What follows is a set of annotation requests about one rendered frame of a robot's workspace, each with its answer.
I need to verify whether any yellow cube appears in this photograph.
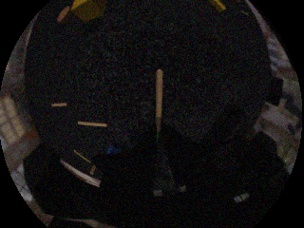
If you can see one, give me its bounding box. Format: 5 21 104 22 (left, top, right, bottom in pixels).
72 0 107 23

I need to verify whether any small yellow block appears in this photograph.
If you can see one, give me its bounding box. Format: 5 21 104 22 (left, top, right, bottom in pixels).
209 0 227 12

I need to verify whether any green string with wooden stick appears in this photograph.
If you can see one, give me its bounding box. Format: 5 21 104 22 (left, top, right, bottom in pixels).
156 69 163 140

